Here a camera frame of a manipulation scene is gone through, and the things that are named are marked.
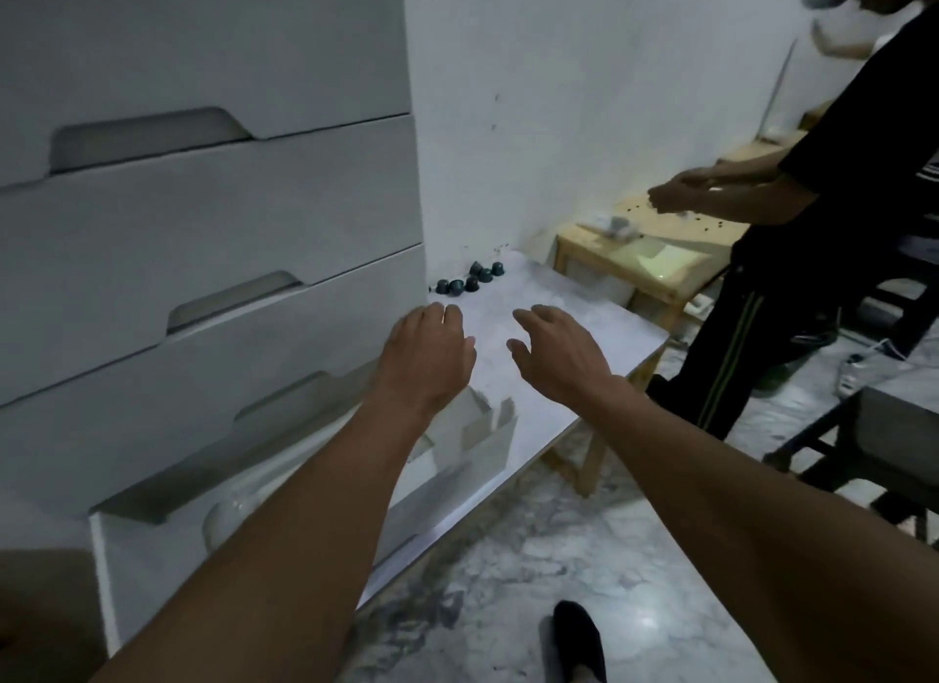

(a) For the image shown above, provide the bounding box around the person's left hand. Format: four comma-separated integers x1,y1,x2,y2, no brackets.
374,301,478,427

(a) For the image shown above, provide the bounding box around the person's right hand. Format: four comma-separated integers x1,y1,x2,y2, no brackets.
506,304,632,412

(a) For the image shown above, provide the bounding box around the cluster of dark teal capsules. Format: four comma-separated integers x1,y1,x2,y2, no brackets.
432,258,509,299

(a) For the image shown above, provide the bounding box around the person's right forearm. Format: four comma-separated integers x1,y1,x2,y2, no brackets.
586,381,939,683

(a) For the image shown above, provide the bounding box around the white drawer cabinet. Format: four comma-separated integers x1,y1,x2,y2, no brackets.
0,0,431,524

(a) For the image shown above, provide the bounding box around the person's black right shoe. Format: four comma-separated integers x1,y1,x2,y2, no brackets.
550,600,608,683

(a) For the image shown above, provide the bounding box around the white marble table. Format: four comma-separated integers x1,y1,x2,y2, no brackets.
355,249,673,612

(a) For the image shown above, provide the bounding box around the clear plastic sheet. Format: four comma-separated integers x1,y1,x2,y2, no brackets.
634,246,707,289

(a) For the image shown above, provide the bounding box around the clear bag with dark object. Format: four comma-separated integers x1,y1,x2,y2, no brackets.
585,210,641,242

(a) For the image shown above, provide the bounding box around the white power strip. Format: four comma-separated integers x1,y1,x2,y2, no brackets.
835,337,919,399

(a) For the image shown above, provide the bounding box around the black metal stool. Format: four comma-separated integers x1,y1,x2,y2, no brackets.
762,385,939,546

